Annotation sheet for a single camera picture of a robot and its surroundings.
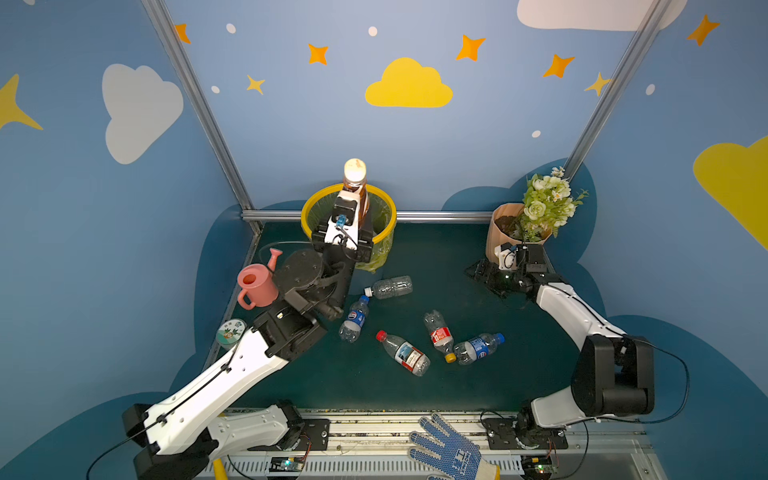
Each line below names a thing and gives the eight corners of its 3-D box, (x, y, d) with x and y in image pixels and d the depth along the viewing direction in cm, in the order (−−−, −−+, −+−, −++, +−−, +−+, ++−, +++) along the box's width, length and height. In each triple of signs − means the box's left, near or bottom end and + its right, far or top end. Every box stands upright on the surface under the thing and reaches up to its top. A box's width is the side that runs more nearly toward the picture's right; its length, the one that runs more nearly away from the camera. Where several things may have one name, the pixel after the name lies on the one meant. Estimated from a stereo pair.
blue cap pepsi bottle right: (460, 367, 85) (463, 363, 83) (451, 349, 89) (453, 345, 86) (506, 348, 89) (510, 344, 87) (495, 332, 92) (498, 327, 90)
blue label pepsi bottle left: (338, 339, 91) (337, 334, 88) (357, 298, 100) (356, 292, 98) (355, 344, 90) (354, 340, 87) (372, 302, 99) (372, 297, 97)
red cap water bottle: (372, 345, 90) (372, 339, 86) (383, 331, 93) (383, 324, 89) (422, 381, 83) (424, 376, 79) (432, 365, 86) (435, 359, 82)
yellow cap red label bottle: (442, 366, 86) (444, 362, 83) (422, 318, 95) (423, 313, 93) (460, 360, 87) (463, 356, 84) (439, 313, 97) (440, 308, 94)
